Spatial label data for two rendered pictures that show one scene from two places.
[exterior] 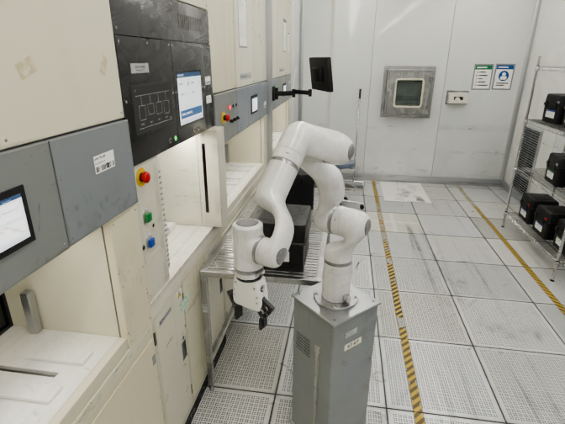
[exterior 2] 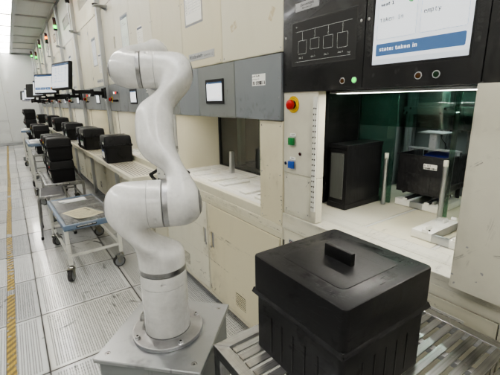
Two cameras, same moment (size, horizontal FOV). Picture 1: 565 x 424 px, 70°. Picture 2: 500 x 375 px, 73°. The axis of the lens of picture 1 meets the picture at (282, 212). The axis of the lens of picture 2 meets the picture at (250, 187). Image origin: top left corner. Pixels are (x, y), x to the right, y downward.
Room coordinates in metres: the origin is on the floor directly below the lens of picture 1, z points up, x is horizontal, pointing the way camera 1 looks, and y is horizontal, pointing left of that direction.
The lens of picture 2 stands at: (2.27, -0.62, 1.37)
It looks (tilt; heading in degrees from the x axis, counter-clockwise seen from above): 15 degrees down; 137
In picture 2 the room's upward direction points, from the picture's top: 1 degrees counter-clockwise
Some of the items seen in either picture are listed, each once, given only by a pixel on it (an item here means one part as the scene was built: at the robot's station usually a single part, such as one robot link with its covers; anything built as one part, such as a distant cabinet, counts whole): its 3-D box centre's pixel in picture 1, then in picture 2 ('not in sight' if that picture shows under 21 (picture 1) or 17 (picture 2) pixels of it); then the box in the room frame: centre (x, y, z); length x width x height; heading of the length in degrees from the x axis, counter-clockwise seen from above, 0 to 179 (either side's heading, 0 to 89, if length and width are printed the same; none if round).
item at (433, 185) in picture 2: not in sight; (431, 166); (1.72, 1.06, 1.06); 0.24 x 0.20 x 0.32; 171
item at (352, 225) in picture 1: (346, 235); (146, 226); (1.50, -0.26, 1.07); 0.19 x 0.12 x 0.24; 57
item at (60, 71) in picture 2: not in sight; (79, 81); (-1.65, 0.65, 1.59); 0.50 x 0.41 x 0.36; 81
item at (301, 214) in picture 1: (280, 219); (338, 273); (1.89, 0.01, 0.98); 0.29 x 0.29 x 0.13; 80
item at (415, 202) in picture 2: not in sight; (427, 200); (1.72, 1.06, 0.89); 0.22 x 0.21 x 0.04; 81
